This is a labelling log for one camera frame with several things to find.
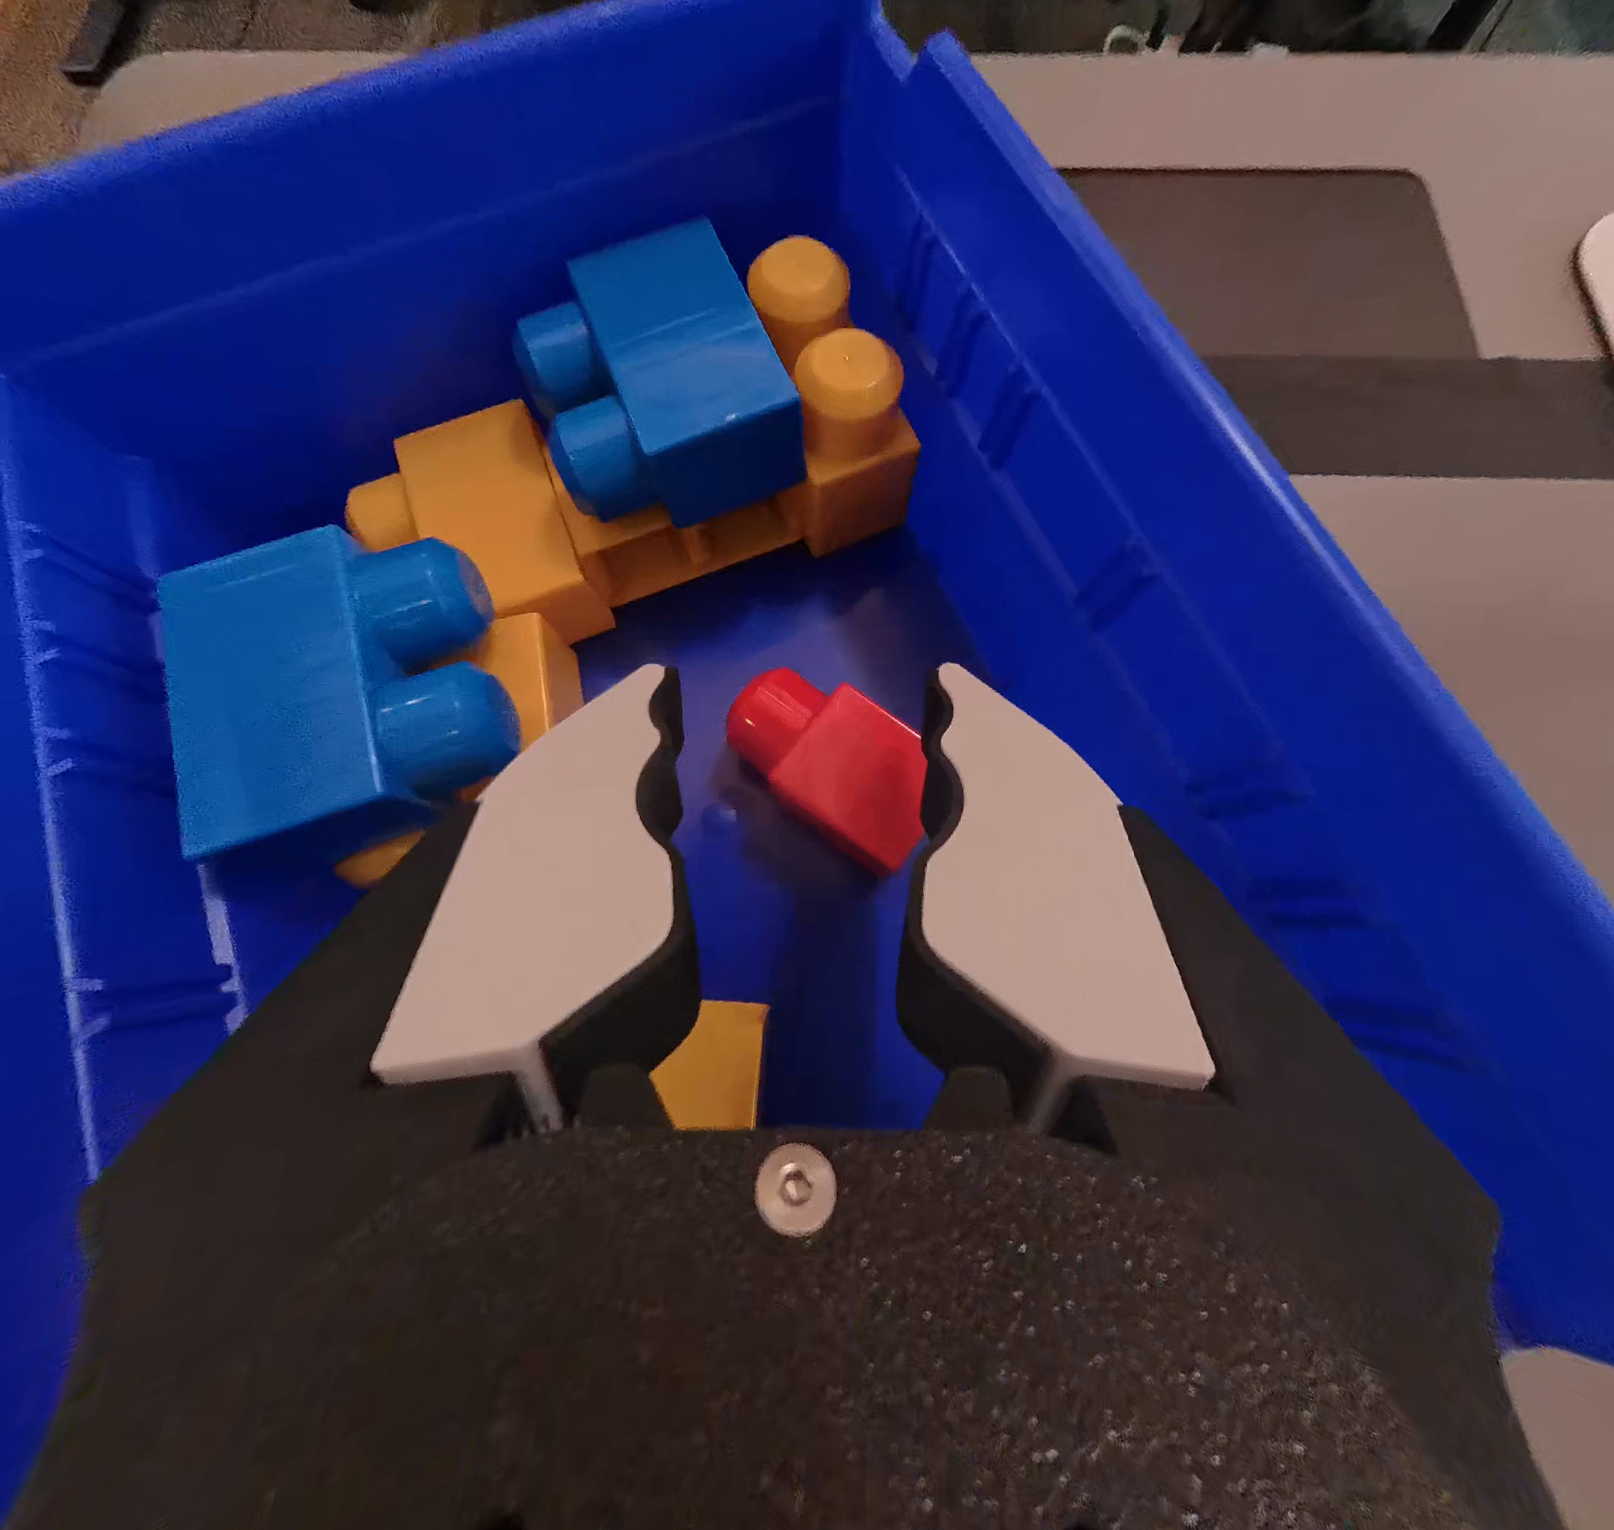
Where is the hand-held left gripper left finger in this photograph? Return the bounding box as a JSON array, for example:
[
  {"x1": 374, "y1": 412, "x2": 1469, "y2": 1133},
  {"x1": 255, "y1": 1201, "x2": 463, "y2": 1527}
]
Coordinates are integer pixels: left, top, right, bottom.
[{"x1": 367, "y1": 663, "x2": 702, "y2": 1135}]

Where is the white base document stand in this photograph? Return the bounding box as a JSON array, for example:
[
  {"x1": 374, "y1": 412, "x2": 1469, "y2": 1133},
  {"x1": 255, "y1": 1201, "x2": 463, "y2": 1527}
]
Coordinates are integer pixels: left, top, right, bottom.
[{"x1": 1575, "y1": 209, "x2": 1614, "y2": 362}]

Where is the red one-stud mega block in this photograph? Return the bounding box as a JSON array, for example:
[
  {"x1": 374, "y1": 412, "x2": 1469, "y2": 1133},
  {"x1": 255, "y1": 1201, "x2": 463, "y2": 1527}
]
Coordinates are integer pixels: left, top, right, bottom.
[{"x1": 724, "y1": 668, "x2": 931, "y2": 880}]

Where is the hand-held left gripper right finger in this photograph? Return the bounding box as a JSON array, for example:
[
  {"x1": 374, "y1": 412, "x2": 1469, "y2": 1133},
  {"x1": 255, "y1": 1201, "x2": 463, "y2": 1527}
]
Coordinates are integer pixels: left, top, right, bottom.
[{"x1": 894, "y1": 663, "x2": 1218, "y2": 1132}]

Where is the pile of mega blocks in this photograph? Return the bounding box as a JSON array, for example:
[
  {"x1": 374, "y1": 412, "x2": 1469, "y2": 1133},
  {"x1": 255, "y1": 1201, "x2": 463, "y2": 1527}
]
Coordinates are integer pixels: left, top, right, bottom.
[{"x1": 156, "y1": 215, "x2": 922, "y2": 1132}]

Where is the blue plastic bin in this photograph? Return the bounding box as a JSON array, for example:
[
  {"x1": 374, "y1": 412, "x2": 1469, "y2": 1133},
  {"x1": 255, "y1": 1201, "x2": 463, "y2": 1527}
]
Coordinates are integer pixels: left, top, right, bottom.
[{"x1": 0, "y1": 0, "x2": 1614, "y2": 1362}]

